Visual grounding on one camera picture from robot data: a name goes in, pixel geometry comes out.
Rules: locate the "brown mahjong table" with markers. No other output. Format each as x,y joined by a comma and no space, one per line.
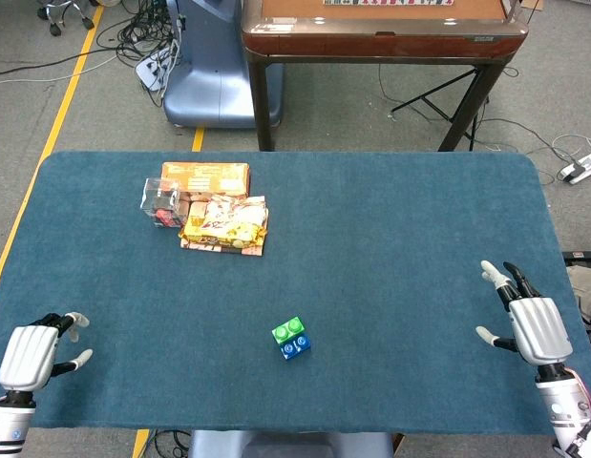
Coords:
381,43

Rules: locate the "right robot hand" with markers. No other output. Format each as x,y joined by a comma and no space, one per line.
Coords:
538,329

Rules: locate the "flat pink snack packet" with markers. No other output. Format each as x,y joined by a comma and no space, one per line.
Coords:
249,251

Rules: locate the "blue toy block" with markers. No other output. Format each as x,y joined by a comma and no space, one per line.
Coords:
295,350

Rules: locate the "yellow biscuit packet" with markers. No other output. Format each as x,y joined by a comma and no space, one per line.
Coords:
228,222

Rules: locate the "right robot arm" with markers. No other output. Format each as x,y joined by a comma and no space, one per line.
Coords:
562,410

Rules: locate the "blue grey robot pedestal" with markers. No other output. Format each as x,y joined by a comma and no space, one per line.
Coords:
214,81

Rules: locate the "orange snack box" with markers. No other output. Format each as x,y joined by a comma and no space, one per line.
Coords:
204,176

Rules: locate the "clear plastic box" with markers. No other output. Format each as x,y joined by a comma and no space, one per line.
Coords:
159,202

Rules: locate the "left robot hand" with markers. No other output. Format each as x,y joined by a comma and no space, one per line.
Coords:
27,353

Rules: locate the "blue felt table cover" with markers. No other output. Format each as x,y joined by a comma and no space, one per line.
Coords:
371,238

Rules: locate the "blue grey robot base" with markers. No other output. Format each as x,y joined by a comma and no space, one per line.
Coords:
285,446

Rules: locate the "white power strip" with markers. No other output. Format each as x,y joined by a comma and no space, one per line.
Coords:
149,71
579,169

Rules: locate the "office chair wheel base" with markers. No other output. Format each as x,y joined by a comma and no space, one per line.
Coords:
61,14

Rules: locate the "green toy block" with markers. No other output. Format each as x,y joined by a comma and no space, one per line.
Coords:
288,329

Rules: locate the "brown cloth bag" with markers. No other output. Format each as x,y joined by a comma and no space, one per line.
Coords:
586,291

